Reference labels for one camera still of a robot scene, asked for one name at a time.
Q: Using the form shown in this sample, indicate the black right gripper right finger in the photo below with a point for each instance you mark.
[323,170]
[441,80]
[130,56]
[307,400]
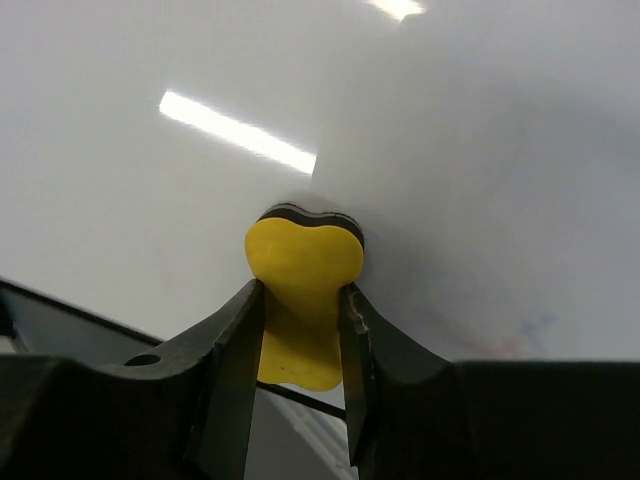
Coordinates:
[410,414]

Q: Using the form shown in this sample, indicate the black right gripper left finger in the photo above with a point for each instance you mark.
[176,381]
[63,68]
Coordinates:
[150,415]

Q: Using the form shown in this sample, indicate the yellow whiteboard eraser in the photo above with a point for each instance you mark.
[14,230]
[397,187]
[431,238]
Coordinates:
[303,259]

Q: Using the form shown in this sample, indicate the black framed whiteboard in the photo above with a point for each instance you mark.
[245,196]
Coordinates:
[489,150]

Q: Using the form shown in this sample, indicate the aluminium table frame rail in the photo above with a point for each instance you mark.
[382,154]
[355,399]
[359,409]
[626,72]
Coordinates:
[300,435]

